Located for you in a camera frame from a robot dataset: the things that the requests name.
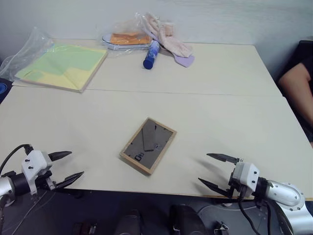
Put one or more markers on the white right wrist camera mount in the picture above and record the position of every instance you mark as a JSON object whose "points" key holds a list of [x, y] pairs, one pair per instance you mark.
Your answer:
{"points": [[245, 175]]}

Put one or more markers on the large clear plastic bag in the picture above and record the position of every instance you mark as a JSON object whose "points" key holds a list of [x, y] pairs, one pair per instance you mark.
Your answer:
{"points": [[27, 49]]}

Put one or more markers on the person's bare forearm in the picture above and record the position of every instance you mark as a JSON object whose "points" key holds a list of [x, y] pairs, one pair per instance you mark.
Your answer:
{"points": [[297, 80]]}

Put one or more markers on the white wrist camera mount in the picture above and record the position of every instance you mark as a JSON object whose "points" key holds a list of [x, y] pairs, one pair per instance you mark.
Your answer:
{"points": [[34, 162], [245, 175]]}

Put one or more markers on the pink fluffy cloth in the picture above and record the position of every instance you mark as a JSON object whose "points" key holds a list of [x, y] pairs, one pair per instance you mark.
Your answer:
{"points": [[171, 41]]}

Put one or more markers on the crumpled clear plastic bag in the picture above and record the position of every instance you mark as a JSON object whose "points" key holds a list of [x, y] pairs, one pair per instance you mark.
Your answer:
{"points": [[132, 27]]}

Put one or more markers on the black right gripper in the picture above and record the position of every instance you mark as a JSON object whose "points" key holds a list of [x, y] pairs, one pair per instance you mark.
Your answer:
{"points": [[236, 189]]}

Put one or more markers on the blue round object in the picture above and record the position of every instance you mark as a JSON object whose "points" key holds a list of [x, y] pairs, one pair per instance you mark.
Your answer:
{"points": [[2, 88]]}

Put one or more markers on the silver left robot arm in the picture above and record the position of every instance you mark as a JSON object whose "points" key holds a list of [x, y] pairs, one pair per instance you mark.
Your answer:
{"points": [[9, 186]]}

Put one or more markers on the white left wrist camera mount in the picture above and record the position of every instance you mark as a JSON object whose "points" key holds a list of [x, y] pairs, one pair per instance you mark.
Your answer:
{"points": [[34, 162]]}

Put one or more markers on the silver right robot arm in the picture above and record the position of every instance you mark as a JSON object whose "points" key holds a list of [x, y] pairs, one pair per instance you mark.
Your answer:
{"points": [[286, 192]]}

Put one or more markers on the blue cylindrical bottle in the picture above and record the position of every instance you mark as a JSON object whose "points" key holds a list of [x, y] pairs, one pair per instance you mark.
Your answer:
{"points": [[151, 55]]}

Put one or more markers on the person's black shirt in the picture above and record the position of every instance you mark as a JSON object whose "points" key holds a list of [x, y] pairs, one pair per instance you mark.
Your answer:
{"points": [[304, 52]]}

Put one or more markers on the wooden picture frame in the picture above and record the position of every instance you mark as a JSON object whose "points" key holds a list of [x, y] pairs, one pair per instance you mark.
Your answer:
{"points": [[156, 137]]}

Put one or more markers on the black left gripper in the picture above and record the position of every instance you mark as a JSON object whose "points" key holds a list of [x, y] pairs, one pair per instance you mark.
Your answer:
{"points": [[45, 182]]}

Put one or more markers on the dark rounded shape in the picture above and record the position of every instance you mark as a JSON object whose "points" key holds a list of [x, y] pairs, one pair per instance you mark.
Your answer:
{"points": [[129, 222]]}

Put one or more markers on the purple insole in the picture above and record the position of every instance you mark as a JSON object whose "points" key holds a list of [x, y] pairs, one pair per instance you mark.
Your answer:
{"points": [[184, 61]]}

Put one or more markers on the grey round robot base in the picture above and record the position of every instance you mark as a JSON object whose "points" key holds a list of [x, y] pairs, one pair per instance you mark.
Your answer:
{"points": [[234, 218]]}

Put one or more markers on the green yellow paper stack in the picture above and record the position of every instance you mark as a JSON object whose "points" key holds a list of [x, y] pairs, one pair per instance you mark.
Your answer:
{"points": [[63, 66]]}

